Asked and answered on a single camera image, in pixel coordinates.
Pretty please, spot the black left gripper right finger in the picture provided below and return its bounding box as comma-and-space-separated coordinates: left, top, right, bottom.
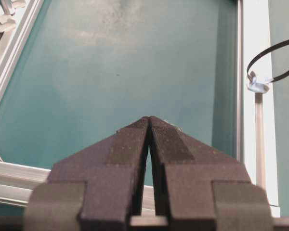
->
150, 116, 274, 231

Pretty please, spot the aluminium extrusion rectangular frame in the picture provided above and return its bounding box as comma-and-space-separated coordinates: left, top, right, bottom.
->
0, 0, 280, 216

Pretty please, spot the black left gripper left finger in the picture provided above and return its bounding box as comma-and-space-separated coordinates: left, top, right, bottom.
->
24, 117, 149, 231

